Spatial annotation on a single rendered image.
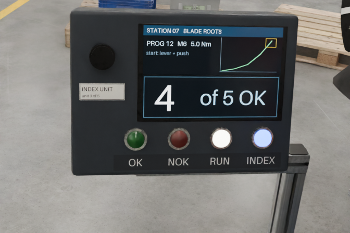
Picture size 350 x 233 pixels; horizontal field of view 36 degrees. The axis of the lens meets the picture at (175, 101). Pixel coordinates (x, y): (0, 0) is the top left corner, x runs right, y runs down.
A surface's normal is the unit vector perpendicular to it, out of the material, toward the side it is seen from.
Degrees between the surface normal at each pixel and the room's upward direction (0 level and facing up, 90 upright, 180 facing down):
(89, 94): 75
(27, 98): 0
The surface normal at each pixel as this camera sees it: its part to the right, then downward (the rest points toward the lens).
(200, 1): -0.04, 0.52
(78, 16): 0.14, 0.20
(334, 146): 0.06, -0.90
